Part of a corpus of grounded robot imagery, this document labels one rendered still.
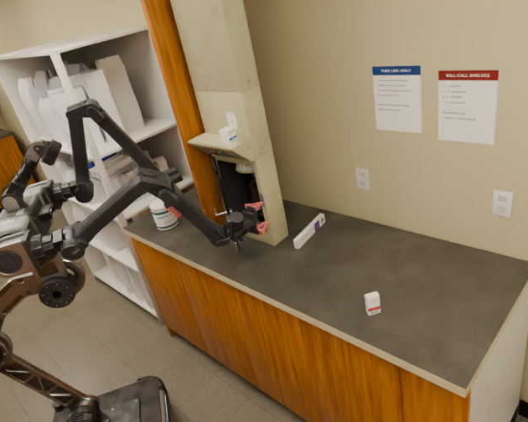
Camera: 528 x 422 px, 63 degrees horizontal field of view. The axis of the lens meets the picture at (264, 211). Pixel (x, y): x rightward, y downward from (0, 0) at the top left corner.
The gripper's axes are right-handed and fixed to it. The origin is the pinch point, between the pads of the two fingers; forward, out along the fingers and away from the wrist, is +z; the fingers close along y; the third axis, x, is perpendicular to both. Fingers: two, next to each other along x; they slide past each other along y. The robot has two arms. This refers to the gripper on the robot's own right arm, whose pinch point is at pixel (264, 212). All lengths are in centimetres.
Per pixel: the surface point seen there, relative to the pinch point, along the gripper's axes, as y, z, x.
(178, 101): 48, 6, 46
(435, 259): -32, 37, -57
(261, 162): 16.1, 14.9, 10.4
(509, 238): -27, 55, -79
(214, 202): -8.1, 7.3, 48.3
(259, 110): 38.1, 20.5, 9.6
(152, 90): 39, 51, 149
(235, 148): 28.3, 2.4, 9.6
